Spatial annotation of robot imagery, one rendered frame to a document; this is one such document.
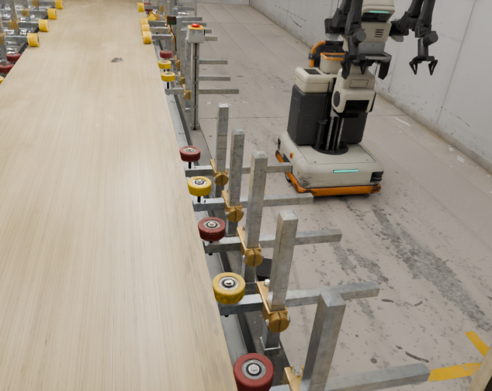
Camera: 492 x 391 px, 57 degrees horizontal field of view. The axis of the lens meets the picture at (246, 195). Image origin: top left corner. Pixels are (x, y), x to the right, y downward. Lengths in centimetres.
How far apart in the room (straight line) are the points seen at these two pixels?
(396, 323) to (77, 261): 170
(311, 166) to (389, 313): 114
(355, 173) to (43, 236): 235
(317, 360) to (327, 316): 11
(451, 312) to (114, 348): 199
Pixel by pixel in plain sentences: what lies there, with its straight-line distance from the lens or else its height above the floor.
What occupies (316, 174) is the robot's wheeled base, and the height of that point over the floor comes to 23.
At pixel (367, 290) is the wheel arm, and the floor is 84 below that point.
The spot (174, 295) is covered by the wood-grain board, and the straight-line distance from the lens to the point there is 108.
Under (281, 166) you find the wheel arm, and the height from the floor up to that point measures 83.
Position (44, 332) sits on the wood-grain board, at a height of 90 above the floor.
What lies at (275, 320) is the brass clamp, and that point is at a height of 85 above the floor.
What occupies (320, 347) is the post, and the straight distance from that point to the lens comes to 86.
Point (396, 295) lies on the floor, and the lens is 262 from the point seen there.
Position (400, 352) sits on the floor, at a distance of 233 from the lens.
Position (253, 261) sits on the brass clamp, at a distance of 130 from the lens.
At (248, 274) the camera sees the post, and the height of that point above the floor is 75.
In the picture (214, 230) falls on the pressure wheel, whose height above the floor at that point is 91.
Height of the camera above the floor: 165
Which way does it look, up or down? 31 degrees down
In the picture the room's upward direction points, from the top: 5 degrees clockwise
